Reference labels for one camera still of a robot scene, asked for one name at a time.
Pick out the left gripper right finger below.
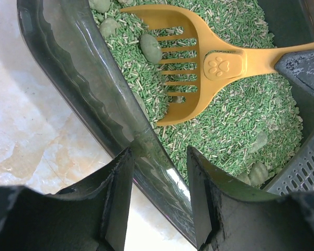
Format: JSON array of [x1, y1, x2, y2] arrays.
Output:
[[187, 146, 314, 250]]

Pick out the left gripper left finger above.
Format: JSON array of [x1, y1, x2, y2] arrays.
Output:
[[0, 148, 134, 250]]

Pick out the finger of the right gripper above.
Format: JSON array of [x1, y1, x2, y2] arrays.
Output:
[[274, 50, 314, 97]]

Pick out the yellow litter scoop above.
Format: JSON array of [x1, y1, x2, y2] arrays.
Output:
[[120, 4, 314, 126]]

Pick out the dark grey litter box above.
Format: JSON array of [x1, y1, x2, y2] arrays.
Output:
[[17, 1, 314, 248]]

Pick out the green litter pellets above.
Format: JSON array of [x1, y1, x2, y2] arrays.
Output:
[[89, 1, 303, 186]]

